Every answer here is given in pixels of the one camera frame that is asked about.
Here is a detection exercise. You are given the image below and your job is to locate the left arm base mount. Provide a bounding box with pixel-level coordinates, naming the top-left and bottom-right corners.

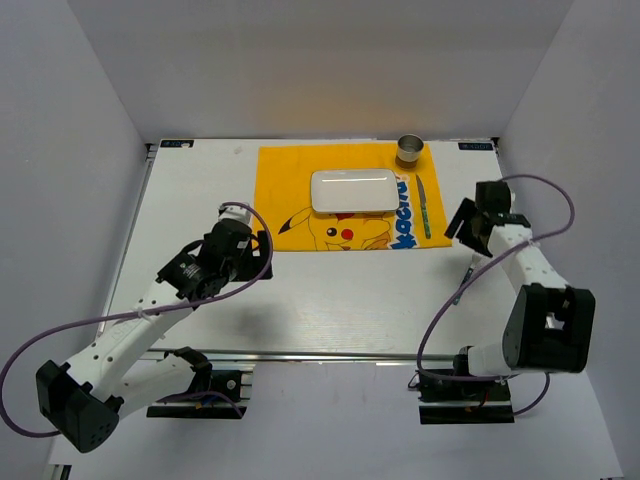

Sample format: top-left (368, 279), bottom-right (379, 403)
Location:
top-left (146, 352), bottom-right (252, 420)

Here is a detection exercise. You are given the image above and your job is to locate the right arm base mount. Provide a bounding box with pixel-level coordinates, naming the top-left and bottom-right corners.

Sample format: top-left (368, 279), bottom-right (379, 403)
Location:
top-left (407, 371), bottom-right (515, 425)

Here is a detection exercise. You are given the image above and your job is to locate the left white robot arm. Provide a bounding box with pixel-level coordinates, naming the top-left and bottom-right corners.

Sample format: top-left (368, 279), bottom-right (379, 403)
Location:
top-left (36, 205), bottom-right (272, 453)

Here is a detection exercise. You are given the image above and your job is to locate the knife with green handle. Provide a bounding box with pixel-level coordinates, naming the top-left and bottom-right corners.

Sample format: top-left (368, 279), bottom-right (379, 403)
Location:
top-left (415, 174), bottom-right (432, 240)

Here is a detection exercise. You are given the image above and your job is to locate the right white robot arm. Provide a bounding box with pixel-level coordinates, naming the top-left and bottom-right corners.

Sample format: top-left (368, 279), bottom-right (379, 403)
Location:
top-left (445, 180), bottom-right (596, 399)

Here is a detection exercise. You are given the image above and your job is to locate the left blue table label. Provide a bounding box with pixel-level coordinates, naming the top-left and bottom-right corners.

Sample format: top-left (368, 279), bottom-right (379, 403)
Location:
top-left (159, 139), bottom-right (194, 149)

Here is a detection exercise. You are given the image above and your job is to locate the paper cup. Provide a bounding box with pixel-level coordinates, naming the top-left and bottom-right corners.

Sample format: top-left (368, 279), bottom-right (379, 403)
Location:
top-left (395, 134), bottom-right (424, 169)

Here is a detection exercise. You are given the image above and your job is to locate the white rectangular plate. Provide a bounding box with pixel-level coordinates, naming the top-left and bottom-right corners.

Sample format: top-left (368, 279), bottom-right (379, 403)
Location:
top-left (310, 169), bottom-right (400, 214)

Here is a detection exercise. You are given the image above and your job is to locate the fork with green handle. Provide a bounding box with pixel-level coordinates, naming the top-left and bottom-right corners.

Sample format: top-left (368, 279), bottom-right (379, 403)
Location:
top-left (452, 253), bottom-right (483, 305)

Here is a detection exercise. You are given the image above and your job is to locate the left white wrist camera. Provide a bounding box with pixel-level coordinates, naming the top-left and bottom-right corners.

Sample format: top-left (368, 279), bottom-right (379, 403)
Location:
top-left (218, 202), bottom-right (252, 226)

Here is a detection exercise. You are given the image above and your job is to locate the yellow pikachu cloth napkin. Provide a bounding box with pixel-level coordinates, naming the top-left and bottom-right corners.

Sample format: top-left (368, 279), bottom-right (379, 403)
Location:
top-left (254, 142), bottom-right (452, 252)

